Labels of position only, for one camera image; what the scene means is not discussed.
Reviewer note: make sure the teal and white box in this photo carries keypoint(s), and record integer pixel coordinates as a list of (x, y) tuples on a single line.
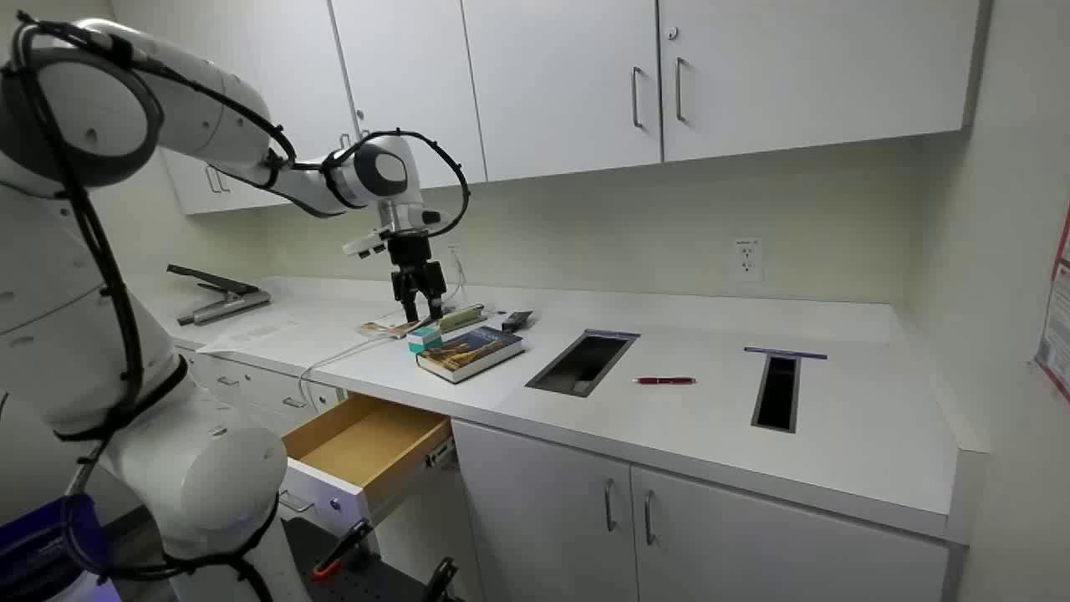
[(424, 341)]

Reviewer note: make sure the white upper cabinet door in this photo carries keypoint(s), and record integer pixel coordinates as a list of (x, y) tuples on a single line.
[(290, 54), (556, 80), (412, 80)]

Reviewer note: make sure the dark hardcover book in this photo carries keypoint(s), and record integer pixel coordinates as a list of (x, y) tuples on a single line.
[(472, 355)]

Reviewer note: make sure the small black device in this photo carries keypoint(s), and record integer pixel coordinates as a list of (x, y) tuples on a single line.
[(516, 321)]

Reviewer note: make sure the blue base object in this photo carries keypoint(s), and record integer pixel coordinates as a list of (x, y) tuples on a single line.
[(44, 557)]

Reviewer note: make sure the small white wall cabinet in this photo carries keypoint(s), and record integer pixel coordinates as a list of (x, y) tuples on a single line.
[(187, 195)]

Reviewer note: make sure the large printed wall poster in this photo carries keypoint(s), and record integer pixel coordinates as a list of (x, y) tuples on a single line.
[(1054, 322)]

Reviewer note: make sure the red pen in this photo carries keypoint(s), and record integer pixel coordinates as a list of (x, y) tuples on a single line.
[(668, 378)]

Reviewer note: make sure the open wooden drawer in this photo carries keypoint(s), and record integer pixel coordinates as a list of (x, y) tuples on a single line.
[(357, 439)]

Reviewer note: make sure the white wall outlet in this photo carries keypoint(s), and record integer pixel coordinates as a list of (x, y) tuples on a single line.
[(747, 258)]

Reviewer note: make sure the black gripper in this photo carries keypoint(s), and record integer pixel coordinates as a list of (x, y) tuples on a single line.
[(415, 274)]

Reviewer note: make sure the beige stapler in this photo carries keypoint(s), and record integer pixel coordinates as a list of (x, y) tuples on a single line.
[(458, 321)]

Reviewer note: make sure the white base cabinet door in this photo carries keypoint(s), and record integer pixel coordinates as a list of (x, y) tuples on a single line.
[(522, 514), (779, 557)]

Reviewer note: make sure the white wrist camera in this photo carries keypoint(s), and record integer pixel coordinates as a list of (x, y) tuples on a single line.
[(370, 241)]

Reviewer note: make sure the white upper door with lock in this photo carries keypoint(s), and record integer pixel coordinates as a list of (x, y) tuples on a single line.
[(824, 69)]

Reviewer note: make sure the white drawer front with lock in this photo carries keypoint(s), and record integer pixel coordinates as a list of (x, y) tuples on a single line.
[(312, 406)]

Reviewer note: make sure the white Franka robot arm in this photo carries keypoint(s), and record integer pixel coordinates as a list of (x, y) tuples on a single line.
[(213, 104)]

